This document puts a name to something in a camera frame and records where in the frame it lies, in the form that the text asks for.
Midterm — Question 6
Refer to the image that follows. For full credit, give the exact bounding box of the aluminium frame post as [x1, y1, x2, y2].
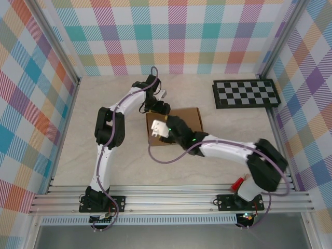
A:
[25, 0, 82, 86]
[256, 0, 309, 80]

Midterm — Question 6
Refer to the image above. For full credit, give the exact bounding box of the brown cardboard paper box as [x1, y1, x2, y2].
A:
[145, 107, 204, 147]

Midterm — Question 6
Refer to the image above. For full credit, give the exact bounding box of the small electronics board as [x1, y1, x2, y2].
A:
[89, 212, 115, 225]
[238, 212, 255, 227]

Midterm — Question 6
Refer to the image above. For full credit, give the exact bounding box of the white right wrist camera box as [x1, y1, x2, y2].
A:
[150, 119, 171, 139]

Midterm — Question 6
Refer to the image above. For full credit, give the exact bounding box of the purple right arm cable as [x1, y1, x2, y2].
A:
[147, 134, 290, 230]

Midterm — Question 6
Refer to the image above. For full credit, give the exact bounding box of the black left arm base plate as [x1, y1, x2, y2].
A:
[79, 195, 127, 213]

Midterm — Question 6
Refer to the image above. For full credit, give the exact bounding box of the aluminium side rail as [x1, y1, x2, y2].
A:
[45, 77, 81, 195]
[259, 74, 299, 191]

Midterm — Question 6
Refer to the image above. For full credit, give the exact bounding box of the red block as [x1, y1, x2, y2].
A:
[232, 177, 245, 190]

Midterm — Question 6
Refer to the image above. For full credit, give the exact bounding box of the black grey checkerboard panel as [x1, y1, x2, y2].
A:
[213, 79, 281, 109]

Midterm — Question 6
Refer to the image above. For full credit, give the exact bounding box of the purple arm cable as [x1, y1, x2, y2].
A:
[97, 66, 160, 232]
[147, 134, 290, 230]

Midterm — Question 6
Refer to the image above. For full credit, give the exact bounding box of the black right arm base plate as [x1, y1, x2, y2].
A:
[216, 193, 265, 212]

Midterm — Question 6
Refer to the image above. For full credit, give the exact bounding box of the slotted grey cable duct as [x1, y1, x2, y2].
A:
[41, 216, 238, 226]

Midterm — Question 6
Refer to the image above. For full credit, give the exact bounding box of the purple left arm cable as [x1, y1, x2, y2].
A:
[97, 66, 160, 232]

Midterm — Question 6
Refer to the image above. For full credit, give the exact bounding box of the aluminium front rail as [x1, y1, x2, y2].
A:
[28, 183, 316, 216]

